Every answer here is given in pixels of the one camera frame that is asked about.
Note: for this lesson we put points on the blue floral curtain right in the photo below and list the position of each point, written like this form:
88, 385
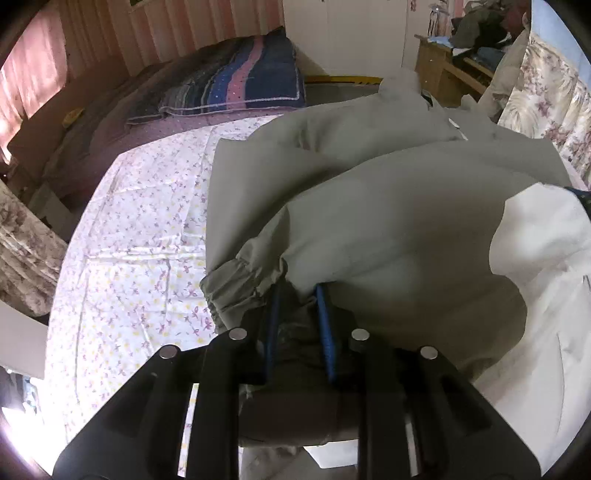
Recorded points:
541, 88

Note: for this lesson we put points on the white wardrobe with decals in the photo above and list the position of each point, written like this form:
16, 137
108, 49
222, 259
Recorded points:
369, 38

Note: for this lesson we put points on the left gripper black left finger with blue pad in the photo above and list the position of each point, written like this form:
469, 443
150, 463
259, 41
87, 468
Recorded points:
137, 434

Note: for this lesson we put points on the pile of dark clothes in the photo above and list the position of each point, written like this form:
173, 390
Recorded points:
488, 23

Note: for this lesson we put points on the pink window curtain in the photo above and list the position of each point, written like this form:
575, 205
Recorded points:
34, 71

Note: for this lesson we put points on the small yellow object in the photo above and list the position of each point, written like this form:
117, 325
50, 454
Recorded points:
71, 117

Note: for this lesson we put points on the grey white-lined coat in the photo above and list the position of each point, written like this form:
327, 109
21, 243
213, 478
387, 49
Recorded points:
433, 226

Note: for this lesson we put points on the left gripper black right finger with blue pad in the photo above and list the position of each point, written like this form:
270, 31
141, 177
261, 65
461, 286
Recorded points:
418, 416

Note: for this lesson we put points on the white box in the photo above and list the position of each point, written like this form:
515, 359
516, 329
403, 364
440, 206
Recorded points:
23, 343

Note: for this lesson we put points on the floral curtain left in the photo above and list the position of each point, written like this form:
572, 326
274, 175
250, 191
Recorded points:
31, 258

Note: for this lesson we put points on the floral pink bed sheet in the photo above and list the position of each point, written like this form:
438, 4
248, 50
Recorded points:
129, 282

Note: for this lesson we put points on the striped blue pink quilt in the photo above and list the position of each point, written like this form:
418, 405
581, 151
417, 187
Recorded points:
254, 72

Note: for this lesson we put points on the low bed purple cover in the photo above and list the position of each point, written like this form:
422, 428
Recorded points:
73, 161

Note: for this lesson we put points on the wooden desk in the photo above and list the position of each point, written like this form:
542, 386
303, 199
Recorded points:
449, 78

